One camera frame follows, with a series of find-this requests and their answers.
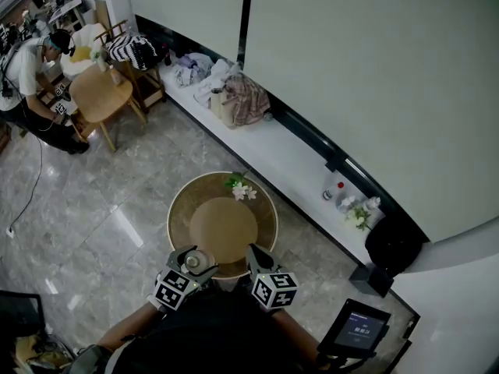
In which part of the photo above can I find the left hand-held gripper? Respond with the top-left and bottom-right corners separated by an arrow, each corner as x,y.
151,245 -> 220,312

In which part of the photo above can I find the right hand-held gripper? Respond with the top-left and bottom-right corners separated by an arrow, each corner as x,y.
246,243 -> 300,311

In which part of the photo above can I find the person's left forearm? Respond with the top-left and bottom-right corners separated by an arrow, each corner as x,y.
97,302 -> 167,352

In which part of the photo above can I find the person's right forearm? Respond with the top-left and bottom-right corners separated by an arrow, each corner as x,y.
268,308 -> 323,356

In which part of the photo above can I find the round glass coffee table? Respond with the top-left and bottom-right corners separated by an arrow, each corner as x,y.
166,171 -> 279,281

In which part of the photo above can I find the person's black clothed body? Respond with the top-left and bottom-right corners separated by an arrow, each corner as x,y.
65,282 -> 340,374

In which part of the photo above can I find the pink white artificial flower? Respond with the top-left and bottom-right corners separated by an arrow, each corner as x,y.
224,171 -> 259,203

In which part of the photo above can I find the white bottle with red cap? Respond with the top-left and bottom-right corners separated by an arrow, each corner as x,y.
322,181 -> 346,203

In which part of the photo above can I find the dark grey box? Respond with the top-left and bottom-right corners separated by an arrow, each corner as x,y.
349,263 -> 395,298

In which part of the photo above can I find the black tablet screen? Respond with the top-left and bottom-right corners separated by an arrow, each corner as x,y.
317,298 -> 392,360

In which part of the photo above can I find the long white low bench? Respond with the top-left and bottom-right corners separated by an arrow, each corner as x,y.
159,62 -> 388,266

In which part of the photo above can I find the black backpack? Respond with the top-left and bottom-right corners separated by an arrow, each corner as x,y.
364,216 -> 430,278

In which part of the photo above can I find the beige tote bag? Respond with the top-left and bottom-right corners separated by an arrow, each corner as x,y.
210,87 -> 237,129

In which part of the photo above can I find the plaid pink cloth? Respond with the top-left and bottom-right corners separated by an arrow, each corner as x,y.
224,72 -> 271,127

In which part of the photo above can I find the black monitor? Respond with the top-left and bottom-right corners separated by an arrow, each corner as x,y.
0,289 -> 46,338

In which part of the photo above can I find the light wooden side table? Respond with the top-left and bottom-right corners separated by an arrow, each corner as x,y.
69,66 -> 148,153

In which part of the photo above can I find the pale purple clothes pile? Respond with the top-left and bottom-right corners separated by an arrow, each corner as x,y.
173,51 -> 214,89

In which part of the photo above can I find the black white striped blanket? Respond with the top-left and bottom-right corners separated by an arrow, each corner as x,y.
108,35 -> 159,72

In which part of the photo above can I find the white vase with flowers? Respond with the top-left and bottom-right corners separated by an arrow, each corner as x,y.
90,47 -> 108,73

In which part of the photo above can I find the white petal shaped chair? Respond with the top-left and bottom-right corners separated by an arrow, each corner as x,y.
60,23 -> 108,79

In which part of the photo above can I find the long black cable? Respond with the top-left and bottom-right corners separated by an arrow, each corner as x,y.
9,130 -> 44,231

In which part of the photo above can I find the wooden frame chair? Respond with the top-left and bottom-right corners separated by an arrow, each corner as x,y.
94,19 -> 167,115

